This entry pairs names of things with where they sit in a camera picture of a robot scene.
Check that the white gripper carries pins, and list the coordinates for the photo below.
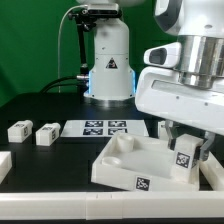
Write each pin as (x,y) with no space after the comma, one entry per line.
(160,94)

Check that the white square tabletop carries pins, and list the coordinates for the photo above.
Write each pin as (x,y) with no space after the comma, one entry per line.
(137,163)

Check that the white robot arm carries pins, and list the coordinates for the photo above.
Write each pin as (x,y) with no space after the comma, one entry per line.
(183,81)

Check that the white U-shaped obstacle fence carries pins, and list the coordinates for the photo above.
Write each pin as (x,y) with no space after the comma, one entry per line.
(111,205)

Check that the white marker sheet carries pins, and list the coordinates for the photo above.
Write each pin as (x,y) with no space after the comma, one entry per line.
(103,128)

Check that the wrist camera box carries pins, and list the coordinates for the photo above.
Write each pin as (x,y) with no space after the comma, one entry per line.
(166,56)

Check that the black camera stand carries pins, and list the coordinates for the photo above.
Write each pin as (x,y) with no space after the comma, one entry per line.
(81,43)

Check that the mounted camera on stand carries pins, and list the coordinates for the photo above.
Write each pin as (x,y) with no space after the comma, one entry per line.
(103,9)

